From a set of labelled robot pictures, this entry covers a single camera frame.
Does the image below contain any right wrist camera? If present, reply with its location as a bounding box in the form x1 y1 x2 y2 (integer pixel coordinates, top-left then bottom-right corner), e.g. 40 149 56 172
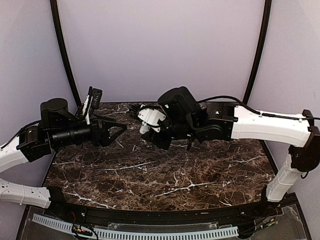
129 104 167 135

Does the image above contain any black front rail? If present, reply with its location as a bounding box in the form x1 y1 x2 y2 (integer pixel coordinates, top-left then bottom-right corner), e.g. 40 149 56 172
44 202 283 227

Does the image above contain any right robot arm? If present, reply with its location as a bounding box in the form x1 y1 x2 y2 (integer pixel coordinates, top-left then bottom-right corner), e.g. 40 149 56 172
134 86 320 217

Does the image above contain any black frame post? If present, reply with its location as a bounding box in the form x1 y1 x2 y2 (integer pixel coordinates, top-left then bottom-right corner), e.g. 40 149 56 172
242 0 272 104
49 0 82 107

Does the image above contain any white slotted cable duct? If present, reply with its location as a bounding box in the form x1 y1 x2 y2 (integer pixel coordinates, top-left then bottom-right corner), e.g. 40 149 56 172
32 213 239 240

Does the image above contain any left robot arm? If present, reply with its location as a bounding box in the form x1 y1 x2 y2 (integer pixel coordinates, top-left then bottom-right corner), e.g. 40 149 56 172
0 98 127 218

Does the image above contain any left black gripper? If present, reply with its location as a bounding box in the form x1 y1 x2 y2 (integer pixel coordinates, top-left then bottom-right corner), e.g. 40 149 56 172
51 113 128 149

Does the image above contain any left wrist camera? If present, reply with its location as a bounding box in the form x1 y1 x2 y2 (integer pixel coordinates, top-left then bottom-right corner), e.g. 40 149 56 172
81 86 103 125

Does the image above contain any left black frame post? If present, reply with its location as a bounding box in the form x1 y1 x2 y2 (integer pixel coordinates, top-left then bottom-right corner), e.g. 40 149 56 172
49 0 82 107

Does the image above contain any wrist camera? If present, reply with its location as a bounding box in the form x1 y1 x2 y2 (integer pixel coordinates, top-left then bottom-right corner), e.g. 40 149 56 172
81 86 103 125
129 104 167 135

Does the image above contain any right black frame post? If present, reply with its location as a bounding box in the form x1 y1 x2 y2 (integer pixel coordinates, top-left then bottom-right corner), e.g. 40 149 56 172
242 0 272 104

